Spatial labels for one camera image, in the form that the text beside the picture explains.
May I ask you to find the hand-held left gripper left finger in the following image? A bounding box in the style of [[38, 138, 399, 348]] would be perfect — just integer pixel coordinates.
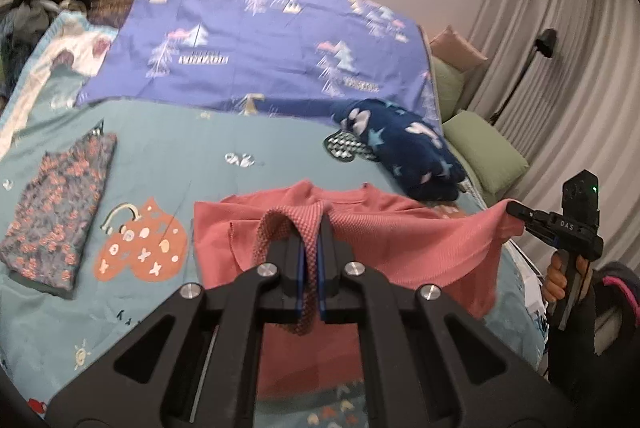
[[45, 235, 306, 428]]

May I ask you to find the folded floral garment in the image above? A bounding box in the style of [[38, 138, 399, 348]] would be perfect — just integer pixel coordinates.
[[0, 133, 119, 299]]

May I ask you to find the white patterned quilt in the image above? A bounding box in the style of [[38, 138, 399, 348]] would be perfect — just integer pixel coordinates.
[[0, 12, 122, 161]]

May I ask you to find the purple tree print cloth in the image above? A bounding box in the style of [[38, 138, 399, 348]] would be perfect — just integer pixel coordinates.
[[75, 0, 442, 133]]

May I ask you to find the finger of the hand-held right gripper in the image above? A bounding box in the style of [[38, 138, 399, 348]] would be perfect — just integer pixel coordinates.
[[506, 200, 553, 231], [521, 222, 558, 246]]

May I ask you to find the large green pillow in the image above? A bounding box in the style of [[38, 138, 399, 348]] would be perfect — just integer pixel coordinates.
[[442, 110, 531, 195]]

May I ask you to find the small green pillow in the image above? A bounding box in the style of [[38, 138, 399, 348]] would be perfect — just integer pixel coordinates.
[[430, 56, 467, 125]]

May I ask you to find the person's right forearm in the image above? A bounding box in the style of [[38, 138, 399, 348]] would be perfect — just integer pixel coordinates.
[[547, 260, 640, 384]]

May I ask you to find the pink pillow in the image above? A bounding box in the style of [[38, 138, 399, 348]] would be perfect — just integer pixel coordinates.
[[429, 25, 489, 72]]

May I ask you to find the teal printed bed sheet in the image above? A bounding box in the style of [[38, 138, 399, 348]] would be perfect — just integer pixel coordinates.
[[0, 10, 551, 428]]

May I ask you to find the navy star fleece garment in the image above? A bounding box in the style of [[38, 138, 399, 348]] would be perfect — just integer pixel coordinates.
[[331, 98, 469, 203]]

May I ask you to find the pile of dark clothes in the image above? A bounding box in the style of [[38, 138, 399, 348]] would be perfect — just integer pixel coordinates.
[[0, 0, 92, 76]]

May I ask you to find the pink knit top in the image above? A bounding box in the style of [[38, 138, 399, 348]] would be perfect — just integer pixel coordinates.
[[192, 180, 527, 401]]

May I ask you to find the grey pleated curtain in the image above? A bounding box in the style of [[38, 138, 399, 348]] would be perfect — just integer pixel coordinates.
[[460, 0, 640, 271]]

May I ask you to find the white paper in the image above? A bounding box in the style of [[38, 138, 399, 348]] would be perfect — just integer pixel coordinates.
[[520, 258, 549, 319]]

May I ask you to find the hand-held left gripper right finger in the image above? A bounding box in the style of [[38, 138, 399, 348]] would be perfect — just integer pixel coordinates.
[[316, 213, 576, 428]]

